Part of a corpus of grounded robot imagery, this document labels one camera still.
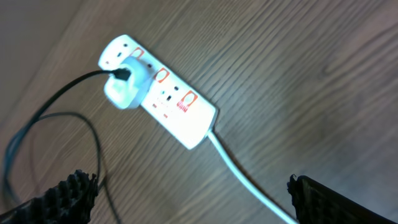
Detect white charger plug adapter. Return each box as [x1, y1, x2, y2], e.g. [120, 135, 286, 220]
[104, 57, 153, 110]

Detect black USB charging cable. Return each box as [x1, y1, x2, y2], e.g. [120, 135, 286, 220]
[1, 68, 131, 224]

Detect white power strip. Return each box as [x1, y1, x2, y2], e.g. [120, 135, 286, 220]
[98, 35, 218, 149]

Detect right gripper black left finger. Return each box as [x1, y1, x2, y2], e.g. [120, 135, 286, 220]
[1, 170, 98, 224]

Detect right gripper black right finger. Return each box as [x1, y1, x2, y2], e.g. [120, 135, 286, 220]
[287, 174, 395, 224]

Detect white power strip cord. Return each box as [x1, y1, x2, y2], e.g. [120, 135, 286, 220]
[206, 130, 299, 224]

